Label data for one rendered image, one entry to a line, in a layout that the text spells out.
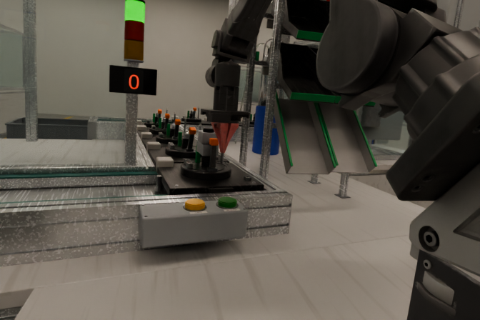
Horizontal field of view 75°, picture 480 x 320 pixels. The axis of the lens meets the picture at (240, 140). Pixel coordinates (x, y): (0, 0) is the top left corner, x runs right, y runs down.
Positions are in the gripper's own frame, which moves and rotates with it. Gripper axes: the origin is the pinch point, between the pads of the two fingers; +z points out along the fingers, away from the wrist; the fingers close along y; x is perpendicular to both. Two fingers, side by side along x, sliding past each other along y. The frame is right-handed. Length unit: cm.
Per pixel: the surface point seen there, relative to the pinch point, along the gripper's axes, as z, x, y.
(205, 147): 1.2, -9.0, 1.5
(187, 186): 9.1, -1.3, 7.7
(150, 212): 10.4, 10.0, 17.5
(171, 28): -230, -1045, -181
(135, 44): -24.2, -21.2, 18.5
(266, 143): 1.0, -14.8, -19.5
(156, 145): 6.7, -45.4, 8.5
